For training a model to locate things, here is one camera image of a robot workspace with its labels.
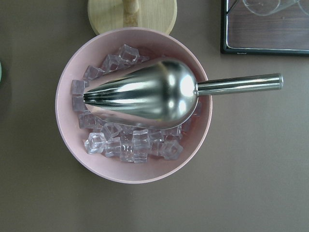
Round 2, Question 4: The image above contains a dark wooden glass tray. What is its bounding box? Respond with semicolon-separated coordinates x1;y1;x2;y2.
220;0;309;56

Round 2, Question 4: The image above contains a wine glass upper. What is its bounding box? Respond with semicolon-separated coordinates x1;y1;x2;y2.
242;0;299;16

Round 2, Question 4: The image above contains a wooden mug tree stand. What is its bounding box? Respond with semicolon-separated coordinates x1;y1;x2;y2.
87;0;178;35

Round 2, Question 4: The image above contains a pink ice bowl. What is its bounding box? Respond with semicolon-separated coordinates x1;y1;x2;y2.
55;28;212;184

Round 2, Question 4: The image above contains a steel ice scoop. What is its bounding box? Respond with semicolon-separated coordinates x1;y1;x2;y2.
83;59;283;129

